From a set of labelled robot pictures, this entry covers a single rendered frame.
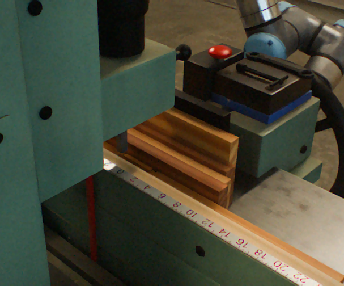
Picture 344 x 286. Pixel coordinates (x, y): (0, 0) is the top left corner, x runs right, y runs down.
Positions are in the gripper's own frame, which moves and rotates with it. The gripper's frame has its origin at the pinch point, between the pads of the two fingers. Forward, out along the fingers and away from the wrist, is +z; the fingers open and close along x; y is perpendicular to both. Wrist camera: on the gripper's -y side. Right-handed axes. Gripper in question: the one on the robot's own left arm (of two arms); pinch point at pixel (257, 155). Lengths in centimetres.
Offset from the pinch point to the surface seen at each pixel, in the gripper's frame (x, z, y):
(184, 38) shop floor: 166, -114, 147
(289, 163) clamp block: -17.6, 9.6, -24.2
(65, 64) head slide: -14, 26, -60
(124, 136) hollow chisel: -7.5, 22.5, -41.7
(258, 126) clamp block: -15.9, 11.0, -33.6
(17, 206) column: -18, 36, -59
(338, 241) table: -30.4, 18.4, -30.8
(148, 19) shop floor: 204, -121, 150
